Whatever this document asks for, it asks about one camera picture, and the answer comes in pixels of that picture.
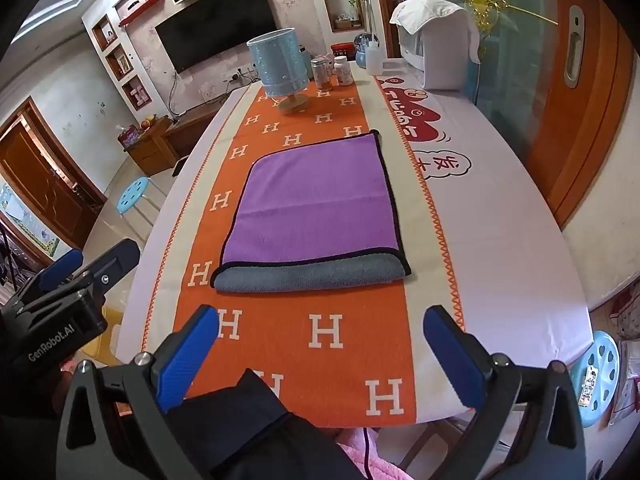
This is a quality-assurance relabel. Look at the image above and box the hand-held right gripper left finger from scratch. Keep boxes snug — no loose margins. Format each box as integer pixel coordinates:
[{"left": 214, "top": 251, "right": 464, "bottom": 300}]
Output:
[{"left": 56, "top": 304, "right": 220, "bottom": 480}]

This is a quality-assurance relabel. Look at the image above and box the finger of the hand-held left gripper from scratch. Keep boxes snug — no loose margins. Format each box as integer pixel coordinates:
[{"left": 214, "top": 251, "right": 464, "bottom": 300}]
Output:
[
  {"left": 74, "top": 238, "right": 141, "bottom": 297},
  {"left": 9, "top": 248, "right": 85, "bottom": 307}
]

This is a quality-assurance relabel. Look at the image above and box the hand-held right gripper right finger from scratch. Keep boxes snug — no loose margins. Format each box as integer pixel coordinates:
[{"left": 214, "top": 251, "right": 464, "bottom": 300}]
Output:
[{"left": 424, "top": 304, "right": 587, "bottom": 480}]

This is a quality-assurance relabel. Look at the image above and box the purple and grey towel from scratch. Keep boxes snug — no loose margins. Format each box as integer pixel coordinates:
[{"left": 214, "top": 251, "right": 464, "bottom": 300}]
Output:
[{"left": 210, "top": 129, "right": 412, "bottom": 295}]

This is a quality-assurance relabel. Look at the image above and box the yellow chair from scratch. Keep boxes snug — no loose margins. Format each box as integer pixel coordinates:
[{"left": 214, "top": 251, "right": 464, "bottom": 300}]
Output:
[{"left": 80, "top": 307, "right": 124, "bottom": 367}]

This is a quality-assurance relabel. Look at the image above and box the light blue plastic stool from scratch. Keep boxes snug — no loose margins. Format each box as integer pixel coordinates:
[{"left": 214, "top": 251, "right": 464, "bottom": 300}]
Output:
[
  {"left": 116, "top": 176, "right": 152, "bottom": 231},
  {"left": 569, "top": 329, "right": 621, "bottom": 429}
]

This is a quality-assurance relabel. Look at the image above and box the person's dark jacket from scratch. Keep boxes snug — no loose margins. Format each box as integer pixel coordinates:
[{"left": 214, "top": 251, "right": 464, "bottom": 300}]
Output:
[{"left": 166, "top": 367, "right": 367, "bottom": 480}]

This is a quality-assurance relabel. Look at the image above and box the brown wooden door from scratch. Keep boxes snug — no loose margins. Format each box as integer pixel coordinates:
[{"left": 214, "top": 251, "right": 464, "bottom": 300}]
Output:
[{"left": 0, "top": 97, "right": 107, "bottom": 258}]

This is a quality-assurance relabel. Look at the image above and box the white cartoon-print tablecloth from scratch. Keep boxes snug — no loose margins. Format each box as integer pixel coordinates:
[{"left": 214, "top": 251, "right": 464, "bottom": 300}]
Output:
[{"left": 114, "top": 57, "right": 593, "bottom": 423}]

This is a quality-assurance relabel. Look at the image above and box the orange letter-pattern blanket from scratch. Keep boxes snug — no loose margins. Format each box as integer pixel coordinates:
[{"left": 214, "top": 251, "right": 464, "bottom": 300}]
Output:
[{"left": 141, "top": 79, "right": 466, "bottom": 428}]

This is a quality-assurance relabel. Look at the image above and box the pink box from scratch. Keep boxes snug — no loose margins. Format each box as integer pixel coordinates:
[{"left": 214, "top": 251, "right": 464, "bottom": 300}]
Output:
[{"left": 117, "top": 124, "right": 144, "bottom": 149}]

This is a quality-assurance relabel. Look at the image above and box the wooden television cabinet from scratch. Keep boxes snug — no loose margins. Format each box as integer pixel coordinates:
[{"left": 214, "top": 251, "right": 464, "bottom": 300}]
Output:
[{"left": 122, "top": 108, "right": 222, "bottom": 177}]

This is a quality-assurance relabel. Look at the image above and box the pink fluffy cloth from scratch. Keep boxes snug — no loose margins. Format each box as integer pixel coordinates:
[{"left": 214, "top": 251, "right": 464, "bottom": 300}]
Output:
[{"left": 327, "top": 427, "right": 403, "bottom": 480}]

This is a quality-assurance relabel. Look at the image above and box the pile of pink packets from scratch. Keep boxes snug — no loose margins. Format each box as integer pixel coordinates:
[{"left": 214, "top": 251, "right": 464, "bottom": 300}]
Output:
[{"left": 606, "top": 284, "right": 640, "bottom": 428}]

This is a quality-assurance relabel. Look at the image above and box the blue cylindrical table lamp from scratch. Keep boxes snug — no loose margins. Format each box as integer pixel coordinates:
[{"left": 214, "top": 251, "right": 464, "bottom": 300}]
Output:
[{"left": 246, "top": 28, "right": 312, "bottom": 115}]

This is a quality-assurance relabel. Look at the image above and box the orange-framed glass sliding door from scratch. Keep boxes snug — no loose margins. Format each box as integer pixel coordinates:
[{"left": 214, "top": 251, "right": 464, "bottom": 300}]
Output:
[{"left": 429, "top": 0, "right": 610, "bottom": 228}]

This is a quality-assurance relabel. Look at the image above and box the white pill bottle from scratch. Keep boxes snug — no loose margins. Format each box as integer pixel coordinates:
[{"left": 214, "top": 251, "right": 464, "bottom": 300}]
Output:
[{"left": 333, "top": 55, "right": 354, "bottom": 87}]

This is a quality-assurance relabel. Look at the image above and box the white water dispenser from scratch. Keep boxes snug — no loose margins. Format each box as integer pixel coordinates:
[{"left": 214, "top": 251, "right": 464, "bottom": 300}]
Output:
[{"left": 397, "top": 10, "right": 482, "bottom": 89}]

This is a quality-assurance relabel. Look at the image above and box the white squeeze bottle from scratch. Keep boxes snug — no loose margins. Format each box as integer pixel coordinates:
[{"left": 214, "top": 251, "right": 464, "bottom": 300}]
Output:
[{"left": 364, "top": 35, "right": 384, "bottom": 70}]

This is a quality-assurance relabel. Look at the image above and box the white cloth cover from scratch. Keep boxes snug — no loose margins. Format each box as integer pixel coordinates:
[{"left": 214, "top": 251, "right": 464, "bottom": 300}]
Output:
[{"left": 389, "top": 0, "right": 482, "bottom": 65}]

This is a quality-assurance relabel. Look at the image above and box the colourful wall poster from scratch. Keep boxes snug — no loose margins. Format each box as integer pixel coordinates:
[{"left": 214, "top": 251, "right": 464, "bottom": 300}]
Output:
[{"left": 0, "top": 182, "right": 62, "bottom": 262}]

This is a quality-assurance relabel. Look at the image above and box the red wall shelf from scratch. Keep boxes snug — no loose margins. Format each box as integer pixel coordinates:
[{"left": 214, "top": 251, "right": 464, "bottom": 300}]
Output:
[{"left": 118, "top": 0, "right": 166, "bottom": 26}]

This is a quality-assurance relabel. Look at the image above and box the black wall television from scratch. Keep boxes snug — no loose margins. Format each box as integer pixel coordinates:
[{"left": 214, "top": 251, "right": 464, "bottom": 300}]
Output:
[{"left": 154, "top": 0, "right": 279, "bottom": 74}]

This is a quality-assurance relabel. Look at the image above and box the silver door handle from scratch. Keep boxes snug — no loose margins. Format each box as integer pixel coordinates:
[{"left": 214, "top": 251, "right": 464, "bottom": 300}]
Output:
[{"left": 564, "top": 5, "right": 585, "bottom": 86}]

